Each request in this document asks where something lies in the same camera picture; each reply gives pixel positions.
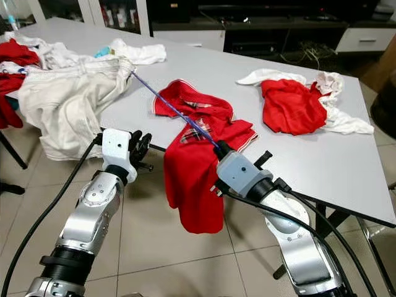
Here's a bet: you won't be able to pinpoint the purple plastic hanger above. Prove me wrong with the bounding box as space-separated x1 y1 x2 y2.
129 69 222 150

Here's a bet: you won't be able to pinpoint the red polo shirt plaid patch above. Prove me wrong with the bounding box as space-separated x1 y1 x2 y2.
153 79 259 235

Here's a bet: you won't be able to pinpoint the cream jeans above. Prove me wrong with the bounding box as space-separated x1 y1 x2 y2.
17 58 136 162

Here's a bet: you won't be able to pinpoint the red knit garment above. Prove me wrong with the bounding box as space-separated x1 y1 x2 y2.
261 78 329 136

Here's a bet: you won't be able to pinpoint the red t-shirt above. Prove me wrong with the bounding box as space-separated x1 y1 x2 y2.
0 38 41 130

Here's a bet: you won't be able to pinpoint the black set-top box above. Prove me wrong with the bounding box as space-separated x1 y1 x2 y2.
229 40 283 57

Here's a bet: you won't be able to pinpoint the wooden TV stand white drawer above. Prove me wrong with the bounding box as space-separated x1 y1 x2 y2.
150 15 396 58

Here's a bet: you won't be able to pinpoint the white crumpled cloth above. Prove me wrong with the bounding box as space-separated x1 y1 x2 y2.
312 71 376 136

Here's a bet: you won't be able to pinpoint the red white bottle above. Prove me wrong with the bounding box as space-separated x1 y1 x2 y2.
126 5 139 27

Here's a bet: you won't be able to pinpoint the white glass-door cabinet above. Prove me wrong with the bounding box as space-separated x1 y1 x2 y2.
25 0 151 37

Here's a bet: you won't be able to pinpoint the white garment blue print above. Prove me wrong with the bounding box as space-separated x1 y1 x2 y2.
0 61 30 75

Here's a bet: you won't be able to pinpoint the black television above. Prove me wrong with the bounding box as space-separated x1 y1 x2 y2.
198 0 364 23

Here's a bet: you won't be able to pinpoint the brown chair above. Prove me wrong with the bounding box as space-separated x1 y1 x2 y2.
371 86 396 141

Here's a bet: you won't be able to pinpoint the cardboard box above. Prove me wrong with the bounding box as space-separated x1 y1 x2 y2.
361 52 396 95

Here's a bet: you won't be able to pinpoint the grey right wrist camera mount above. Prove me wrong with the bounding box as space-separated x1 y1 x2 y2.
215 150 274 200

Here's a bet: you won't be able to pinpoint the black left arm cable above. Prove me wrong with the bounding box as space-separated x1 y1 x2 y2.
0 136 106 297

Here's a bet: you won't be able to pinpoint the beige cable tangle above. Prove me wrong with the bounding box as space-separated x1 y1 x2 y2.
283 40 339 69

